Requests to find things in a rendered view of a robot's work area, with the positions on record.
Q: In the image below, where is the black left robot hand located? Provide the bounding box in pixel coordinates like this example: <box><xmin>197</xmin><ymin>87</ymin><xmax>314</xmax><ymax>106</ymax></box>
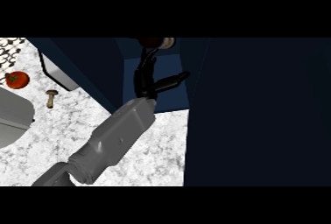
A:
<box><xmin>133</xmin><ymin>47</ymin><xmax>193</xmax><ymax>101</ymax></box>

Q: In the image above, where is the dark red wine bottle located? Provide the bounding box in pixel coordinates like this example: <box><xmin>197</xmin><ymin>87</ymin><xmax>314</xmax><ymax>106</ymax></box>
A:
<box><xmin>136</xmin><ymin>37</ymin><xmax>178</xmax><ymax>50</ymax></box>

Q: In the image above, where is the dark blue cabinet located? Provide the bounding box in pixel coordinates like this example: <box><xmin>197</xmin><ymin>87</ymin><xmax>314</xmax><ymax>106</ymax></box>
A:
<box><xmin>26</xmin><ymin>37</ymin><xmax>213</xmax><ymax>116</ymax></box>

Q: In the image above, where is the dark blue cabinet door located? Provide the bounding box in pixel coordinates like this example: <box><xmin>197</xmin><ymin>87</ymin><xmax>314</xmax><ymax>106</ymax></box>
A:
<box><xmin>182</xmin><ymin>37</ymin><xmax>331</xmax><ymax>187</ymax></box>

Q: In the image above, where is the pale grey flat panel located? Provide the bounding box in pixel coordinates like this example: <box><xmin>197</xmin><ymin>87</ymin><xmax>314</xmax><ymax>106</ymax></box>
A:
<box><xmin>37</xmin><ymin>50</ymin><xmax>82</xmax><ymax>92</ymax></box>

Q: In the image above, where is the brown mushroom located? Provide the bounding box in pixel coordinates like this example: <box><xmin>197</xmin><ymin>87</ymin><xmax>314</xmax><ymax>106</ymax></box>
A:
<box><xmin>45</xmin><ymin>89</ymin><xmax>61</xmax><ymax>109</ymax></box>

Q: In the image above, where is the red tomato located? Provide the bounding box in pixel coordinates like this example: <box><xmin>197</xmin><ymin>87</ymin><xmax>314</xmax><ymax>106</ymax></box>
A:
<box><xmin>5</xmin><ymin>70</ymin><xmax>31</xmax><ymax>90</ymax></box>

